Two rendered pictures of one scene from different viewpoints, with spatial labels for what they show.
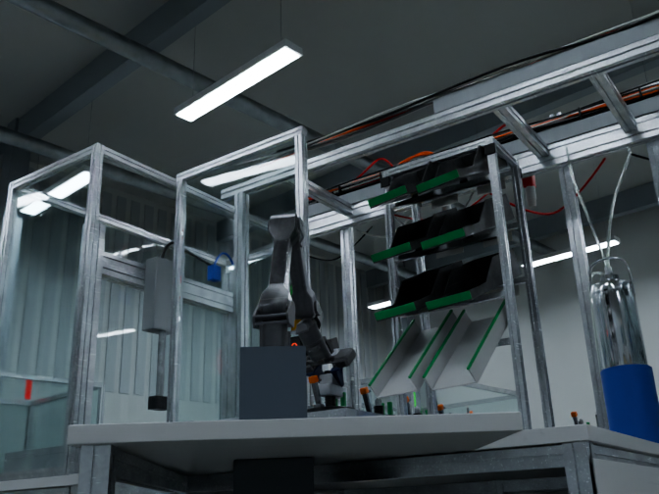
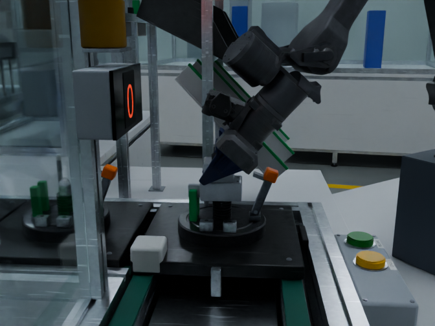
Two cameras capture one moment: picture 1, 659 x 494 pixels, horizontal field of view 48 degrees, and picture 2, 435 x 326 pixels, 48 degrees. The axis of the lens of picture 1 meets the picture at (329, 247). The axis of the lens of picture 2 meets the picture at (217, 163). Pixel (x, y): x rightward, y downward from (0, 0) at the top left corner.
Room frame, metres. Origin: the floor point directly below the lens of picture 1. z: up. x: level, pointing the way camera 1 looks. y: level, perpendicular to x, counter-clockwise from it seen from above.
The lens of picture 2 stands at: (2.39, 0.64, 1.28)
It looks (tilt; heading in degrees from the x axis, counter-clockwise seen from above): 15 degrees down; 240
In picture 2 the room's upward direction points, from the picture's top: straight up
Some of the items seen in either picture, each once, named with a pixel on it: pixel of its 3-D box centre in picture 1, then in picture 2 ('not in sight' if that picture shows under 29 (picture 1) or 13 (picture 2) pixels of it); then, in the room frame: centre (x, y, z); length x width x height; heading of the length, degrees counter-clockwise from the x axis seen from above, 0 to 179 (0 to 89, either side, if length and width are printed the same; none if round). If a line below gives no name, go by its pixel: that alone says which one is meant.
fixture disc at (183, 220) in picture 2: (330, 413); (221, 223); (2.02, 0.01, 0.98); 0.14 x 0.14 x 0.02
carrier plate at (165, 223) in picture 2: not in sight; (221, 235); (2.02, 0.01, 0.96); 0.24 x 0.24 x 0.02; 56
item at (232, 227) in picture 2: not in sight; (230, 226); (2.04, 0.06, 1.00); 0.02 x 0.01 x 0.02; 146
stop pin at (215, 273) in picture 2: not in sight; (215, 281); (2.09, 0.12, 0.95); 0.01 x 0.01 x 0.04; 56
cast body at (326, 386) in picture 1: (331, 384); (215, 175); (2.03, 0.01, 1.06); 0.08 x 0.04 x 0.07; 146
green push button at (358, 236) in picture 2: not in sight; (359, 242); (1.85, 0.15, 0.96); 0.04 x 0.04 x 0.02
